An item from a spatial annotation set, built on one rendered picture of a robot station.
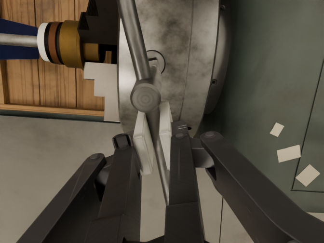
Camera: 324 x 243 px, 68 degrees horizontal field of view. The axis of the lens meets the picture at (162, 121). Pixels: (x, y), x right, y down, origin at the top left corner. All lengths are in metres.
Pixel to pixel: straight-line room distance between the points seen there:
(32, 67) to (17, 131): 1.17
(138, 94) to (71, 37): 0.30
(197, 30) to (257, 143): 0.17
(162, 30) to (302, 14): 0.16
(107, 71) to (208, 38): 0.21
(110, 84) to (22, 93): 0.37
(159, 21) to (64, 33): 0.20
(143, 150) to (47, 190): 1.83
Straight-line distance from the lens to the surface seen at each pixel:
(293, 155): 0.37
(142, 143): 0.16
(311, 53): 0.35
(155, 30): 0.31
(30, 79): 0.75
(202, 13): 0.33
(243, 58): 0.34
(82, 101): 0.71
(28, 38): 0.52
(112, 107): 0.45
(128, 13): 0.18
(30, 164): 1.93
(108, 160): 0.16
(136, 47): 0.18
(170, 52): 0.31
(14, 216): 2.20
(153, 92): 0.17
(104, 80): 0.45
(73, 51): 0.45
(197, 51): 0.32
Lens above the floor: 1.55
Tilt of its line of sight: 75 degrees down
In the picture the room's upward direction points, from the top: 176 degrees clockwise
